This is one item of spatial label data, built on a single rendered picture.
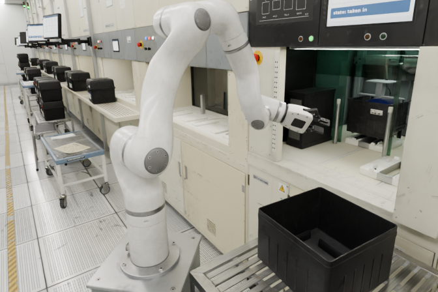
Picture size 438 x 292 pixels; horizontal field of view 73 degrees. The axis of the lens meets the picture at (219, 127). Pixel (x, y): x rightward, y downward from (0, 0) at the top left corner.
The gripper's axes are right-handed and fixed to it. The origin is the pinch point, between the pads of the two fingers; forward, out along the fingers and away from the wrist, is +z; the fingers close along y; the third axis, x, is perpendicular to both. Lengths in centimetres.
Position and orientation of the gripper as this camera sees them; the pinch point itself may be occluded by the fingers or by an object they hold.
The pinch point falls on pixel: (321, 126)
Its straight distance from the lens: 120.7
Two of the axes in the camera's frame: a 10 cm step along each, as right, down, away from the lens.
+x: 2.4, -7.1, 6.7
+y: 2.0, -6.3, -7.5
